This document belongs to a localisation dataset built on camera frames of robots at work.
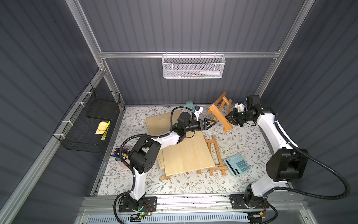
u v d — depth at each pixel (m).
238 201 0.74
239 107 0.80
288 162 0.45
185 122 0.71
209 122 0.80
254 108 0.62
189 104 1.20
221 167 0.83
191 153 0.87
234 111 0.74
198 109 0.80
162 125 1.02
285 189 0.50
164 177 0.79
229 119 0.76
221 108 0.85
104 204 0.76
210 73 0.89
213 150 0.94
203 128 0.75
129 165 0.51
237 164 0.86
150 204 0.72
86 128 0.72
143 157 0.53
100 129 0.73
